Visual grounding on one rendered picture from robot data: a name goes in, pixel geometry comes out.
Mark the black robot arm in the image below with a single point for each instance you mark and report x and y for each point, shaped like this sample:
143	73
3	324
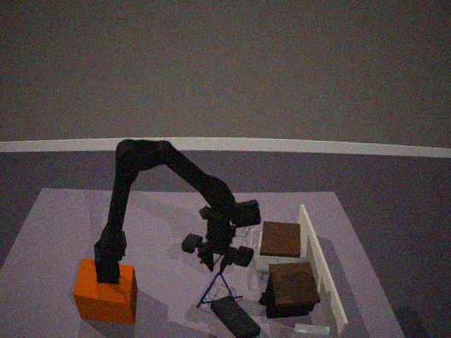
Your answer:
133	156

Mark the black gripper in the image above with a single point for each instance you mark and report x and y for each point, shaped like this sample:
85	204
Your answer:
217	244

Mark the cream flat panel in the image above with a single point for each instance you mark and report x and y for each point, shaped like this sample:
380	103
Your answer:
330	302

